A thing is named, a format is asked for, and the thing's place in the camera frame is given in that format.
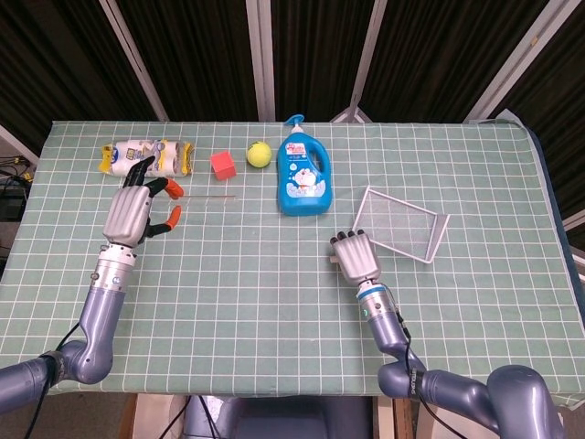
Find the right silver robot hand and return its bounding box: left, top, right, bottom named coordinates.
left=329, top=230, right=382, bottom=284

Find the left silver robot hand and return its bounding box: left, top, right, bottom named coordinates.
left=102, top=155, right=185, bottom=246

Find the white wire mesh basket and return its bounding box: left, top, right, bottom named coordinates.
left=350, top=185, right=452, bottom=265

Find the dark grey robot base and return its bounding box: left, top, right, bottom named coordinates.
left=182, top=395, right=376, bottom=439

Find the plastic pack of white rolls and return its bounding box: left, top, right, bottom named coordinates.
left=99, top=138, right=196, bottom=178

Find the blue detergent pump bottle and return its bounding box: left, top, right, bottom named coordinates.
left=276, top=112, right=335, bottom=217

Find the green checkered tablecloth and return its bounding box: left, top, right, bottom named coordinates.
left=0, top=119, right=585, bottom=408

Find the red cube block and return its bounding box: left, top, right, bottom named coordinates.
left=209, top=151, right=238, bottom=181

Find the black equipment box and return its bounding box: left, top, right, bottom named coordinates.
left=0, top=177, right=29, bottom=221

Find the yellow tennis ball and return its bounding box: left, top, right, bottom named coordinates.
left=246, top=141, right=273, bottom=168

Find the wooden table leg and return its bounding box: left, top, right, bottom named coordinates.
left=119, top=393, right=139, bottom=439
left=391, top=396, right=415, bottom=439

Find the dark brown curtain backdrop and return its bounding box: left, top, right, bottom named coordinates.
left=0, top=0, right=585, bottom=220

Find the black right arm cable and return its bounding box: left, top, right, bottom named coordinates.
left=386, top=285, right=452, bottom=439

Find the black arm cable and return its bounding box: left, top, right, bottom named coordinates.
left=25, top=319, right=86, bottom=439
left=386, top=285, right=452, bottom=439

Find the white slanted frame post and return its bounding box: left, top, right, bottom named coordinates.
left=99, top=0, right=170, bottom=123

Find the white frame post with bracket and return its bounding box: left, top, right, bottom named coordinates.
left=328, top=0, right=389, bottom=123

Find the white double frame post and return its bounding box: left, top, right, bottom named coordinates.
left=245, top=0, right=278, bottom=123

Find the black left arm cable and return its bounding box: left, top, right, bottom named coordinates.
left=25, top=319, right=86, bottom=439

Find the wide white frame post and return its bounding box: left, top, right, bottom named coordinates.
left=465, top=0, right=563, bottom=123

